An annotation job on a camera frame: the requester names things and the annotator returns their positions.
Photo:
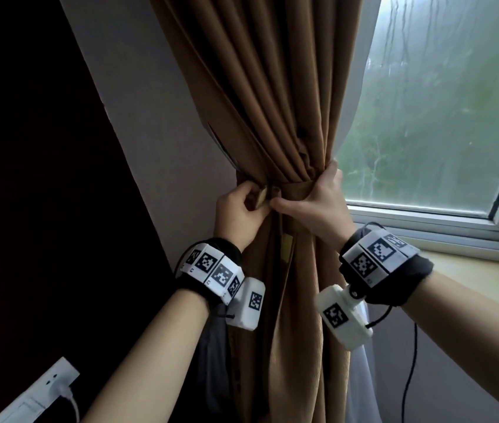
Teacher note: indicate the person's right forearm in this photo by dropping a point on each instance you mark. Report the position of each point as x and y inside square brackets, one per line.
[474, 325]

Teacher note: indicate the brown curtain tieback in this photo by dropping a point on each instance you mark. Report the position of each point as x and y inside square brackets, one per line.
[295, 189]

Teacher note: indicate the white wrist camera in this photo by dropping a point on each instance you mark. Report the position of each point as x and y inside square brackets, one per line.
[247, 306]
[342, 319]

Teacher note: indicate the white sheer curtain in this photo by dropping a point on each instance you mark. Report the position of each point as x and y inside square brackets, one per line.
[359, 61]

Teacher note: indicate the white window frame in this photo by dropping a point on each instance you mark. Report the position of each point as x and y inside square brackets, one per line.
[474, 229]

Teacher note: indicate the person's right hand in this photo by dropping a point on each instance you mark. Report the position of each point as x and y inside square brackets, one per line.
[320, 211]

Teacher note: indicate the beige window sill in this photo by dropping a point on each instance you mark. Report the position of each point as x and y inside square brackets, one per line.
[491, 281]

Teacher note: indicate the black wristband with marker tags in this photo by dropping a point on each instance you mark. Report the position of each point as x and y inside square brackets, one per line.
[212, 270]
[386, 264]

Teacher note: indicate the person's left thumb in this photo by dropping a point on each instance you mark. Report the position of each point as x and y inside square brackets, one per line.
[246, 187]

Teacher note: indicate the white wall socket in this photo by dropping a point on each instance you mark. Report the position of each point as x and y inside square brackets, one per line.
[38, 392]

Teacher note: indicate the dark grey cloth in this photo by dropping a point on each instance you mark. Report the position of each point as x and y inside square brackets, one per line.
[209, 370]

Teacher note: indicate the person's right thumb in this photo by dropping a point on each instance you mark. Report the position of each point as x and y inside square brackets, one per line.
[291, 205]

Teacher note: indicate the wet window glass pane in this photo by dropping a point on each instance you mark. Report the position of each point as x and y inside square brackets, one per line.
[443, 105]

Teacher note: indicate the person's left hand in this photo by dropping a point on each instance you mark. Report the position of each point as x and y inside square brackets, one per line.
[234, 215]

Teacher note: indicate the brown curtain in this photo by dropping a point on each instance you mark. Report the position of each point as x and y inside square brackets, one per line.
[258, 83]

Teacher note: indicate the person's left forearm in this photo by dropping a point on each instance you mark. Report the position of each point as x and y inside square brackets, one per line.
[152, 361]

